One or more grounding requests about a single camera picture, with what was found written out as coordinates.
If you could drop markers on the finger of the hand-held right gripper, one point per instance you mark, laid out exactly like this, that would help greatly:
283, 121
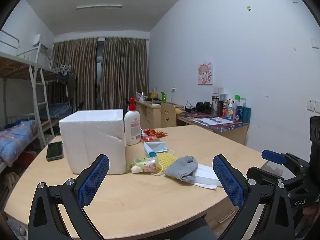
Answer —
273, 156
265, 176

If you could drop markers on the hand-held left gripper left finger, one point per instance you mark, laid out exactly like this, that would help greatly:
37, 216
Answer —
93, 180

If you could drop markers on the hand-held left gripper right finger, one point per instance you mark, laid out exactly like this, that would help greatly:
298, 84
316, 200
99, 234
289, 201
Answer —
228, 180

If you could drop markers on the white tissue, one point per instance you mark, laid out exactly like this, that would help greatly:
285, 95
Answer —
205, 177

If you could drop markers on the white foam box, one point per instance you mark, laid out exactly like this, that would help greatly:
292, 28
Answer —
87, 135

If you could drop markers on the grey sock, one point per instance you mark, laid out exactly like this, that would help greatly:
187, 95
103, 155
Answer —
182, 167

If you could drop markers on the yellow foam net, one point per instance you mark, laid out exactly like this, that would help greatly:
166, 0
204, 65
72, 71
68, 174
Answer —
166, 160

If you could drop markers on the stack of blue face masks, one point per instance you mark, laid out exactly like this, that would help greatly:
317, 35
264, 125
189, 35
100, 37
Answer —
156, 147

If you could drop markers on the person's right hand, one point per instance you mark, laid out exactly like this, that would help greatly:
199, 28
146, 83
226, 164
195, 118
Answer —
310, 209

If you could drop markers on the black smartphone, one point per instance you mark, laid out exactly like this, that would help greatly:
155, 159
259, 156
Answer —
54, 151

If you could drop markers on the desk with patterned cover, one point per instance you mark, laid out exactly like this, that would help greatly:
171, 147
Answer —
225, 127

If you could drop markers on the cluster of toiletry bottles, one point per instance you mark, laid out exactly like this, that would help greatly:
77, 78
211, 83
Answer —
237, 111

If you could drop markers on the printed paper sheet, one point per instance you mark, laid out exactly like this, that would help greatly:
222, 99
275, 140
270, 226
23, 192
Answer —
212, 121

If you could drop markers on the white lotion pump bottle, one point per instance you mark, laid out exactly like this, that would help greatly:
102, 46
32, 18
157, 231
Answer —
132, 127

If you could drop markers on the red snack packet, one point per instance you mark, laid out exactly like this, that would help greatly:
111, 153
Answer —
150, 139
155, 132

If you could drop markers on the red cloth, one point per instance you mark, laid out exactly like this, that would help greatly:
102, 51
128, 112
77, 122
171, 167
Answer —
25, 160

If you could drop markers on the dark thermos flask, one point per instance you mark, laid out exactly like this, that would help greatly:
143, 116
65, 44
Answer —
220, 108

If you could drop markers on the black headphones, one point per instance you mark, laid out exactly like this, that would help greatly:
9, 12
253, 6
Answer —
203, 107

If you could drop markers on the blue plaid bedding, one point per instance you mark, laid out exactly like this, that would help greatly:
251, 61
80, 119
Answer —
60, 110

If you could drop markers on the wooden desk with drawers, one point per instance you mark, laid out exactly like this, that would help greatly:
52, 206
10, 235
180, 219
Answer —
150, 115

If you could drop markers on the blue orange plaid blanket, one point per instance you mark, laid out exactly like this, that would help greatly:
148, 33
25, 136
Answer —
17, 140

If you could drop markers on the wooden smiley face chair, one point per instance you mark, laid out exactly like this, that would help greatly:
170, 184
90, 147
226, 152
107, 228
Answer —
168, 115

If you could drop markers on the white bed ladder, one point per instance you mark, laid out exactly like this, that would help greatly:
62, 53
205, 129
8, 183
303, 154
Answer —
41, 105

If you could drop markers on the hanging dark clothes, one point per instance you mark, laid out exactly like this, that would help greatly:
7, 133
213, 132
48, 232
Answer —
68, 82

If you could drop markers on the green plastic bottle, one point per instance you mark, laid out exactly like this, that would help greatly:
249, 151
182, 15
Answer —
163, 97

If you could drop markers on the brown curtain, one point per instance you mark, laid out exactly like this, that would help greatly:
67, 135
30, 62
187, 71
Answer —
123, 70
75, 72

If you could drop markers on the white metal bunk bed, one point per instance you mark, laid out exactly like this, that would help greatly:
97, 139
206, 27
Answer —
15, 67

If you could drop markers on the white air conditioner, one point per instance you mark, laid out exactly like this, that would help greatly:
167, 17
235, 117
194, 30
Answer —
40, 41

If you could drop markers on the ceiling tube light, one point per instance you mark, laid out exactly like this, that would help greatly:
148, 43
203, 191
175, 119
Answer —
98, 7

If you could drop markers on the white wall socket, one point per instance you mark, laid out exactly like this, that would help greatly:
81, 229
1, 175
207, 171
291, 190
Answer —
312, 105

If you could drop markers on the white wall switch panel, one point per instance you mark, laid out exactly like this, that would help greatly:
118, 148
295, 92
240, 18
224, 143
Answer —
218, 90

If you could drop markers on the cartoon wall poster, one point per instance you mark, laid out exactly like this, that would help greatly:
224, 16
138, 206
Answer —
205, 73

